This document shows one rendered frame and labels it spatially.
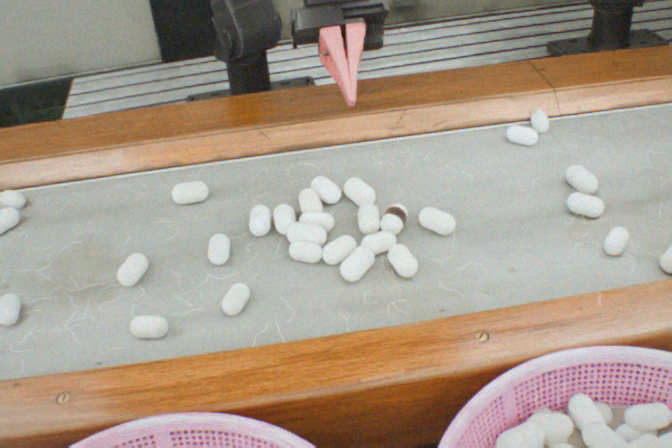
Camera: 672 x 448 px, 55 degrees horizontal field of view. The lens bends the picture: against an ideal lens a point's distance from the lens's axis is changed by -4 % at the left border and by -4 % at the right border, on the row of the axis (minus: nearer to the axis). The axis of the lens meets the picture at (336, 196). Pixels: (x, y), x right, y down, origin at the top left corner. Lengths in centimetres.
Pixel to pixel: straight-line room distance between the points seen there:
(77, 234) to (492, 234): 41
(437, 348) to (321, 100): 40
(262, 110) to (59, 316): 34
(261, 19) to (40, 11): 182
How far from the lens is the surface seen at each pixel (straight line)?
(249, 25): 94
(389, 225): 61
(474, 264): 59
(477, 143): 76
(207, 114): 81
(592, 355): 50
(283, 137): 76
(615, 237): 62
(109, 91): 116
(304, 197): 65
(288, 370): 48
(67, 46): 273
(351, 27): 69
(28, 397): 53
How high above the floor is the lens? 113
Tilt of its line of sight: 36 degrees down
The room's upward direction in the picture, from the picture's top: 5 degrees counter-clockwise
